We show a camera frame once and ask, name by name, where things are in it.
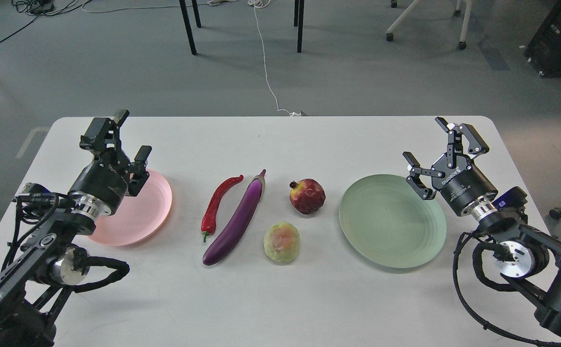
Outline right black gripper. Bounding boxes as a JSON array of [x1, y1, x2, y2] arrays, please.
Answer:
[[402, 117, 498, 216]]

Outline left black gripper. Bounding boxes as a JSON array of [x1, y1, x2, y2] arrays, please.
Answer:
[[67, 109, 152, 215]]

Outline red chili pepper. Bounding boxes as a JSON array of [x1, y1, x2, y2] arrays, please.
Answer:
[[200, 175, 244, 243]]

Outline red pomegranate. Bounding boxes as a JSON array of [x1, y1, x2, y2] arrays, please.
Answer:
[[289, 178, 326, 215]]

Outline yellow green peach fruit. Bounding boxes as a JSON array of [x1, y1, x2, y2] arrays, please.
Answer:
[[263, 222, 301, 264]]

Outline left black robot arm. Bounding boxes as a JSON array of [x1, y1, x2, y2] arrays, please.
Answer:
[[0, 109, 151, 347]]

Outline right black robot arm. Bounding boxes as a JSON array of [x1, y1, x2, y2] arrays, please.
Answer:
[[402, 117, 561, 347]]

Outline pink plate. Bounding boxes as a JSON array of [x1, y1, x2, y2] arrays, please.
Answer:
[[88, 170, 173, 247]]

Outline green plate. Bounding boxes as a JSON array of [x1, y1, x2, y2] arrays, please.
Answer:
[[338, 174, 447, 270]]

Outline white office chair base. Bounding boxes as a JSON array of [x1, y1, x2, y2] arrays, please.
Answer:
[[386, 0, 474, 50]]

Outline purple eggplant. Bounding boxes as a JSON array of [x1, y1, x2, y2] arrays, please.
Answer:
[[202, 169, 267, 266]]

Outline black table legs left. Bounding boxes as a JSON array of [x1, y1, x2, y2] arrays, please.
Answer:
[[178, 0, 202, 56]]

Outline black table legs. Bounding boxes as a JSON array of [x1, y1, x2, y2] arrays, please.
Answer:
[[293, 0, 305, 53], [178, 0, 202, 56]]

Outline black table legs right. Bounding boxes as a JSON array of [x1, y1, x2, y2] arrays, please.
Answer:
[[293, 0, 305, 53]]

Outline black cables on floor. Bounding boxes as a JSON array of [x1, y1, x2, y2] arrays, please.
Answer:
[[0, 0, 223, 56]]

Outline white cable on floor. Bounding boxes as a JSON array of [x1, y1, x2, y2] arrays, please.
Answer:
[[248, 0, 306, 117]]

